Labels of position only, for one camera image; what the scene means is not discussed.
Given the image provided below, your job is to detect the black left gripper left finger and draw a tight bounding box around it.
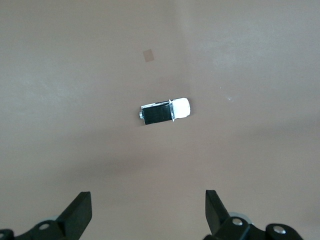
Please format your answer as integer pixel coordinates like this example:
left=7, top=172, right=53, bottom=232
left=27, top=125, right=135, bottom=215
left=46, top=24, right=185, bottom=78
left=0, top=191, right=93, bottom=240

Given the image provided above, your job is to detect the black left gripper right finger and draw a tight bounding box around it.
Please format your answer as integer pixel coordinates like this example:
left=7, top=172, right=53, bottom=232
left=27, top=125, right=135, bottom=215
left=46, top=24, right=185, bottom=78
left=203, top=189, right=305, bottom=240

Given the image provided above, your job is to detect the white jeep toy black roof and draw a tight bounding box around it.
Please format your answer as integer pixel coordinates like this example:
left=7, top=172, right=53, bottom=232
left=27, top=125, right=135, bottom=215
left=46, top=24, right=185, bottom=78
left=138, top=97, right=192, bottom=126

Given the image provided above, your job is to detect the brown tape square patch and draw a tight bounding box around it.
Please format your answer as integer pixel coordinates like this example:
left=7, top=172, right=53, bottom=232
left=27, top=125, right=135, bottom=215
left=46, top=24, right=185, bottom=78
left=142, top=49, right=155, bottom=63

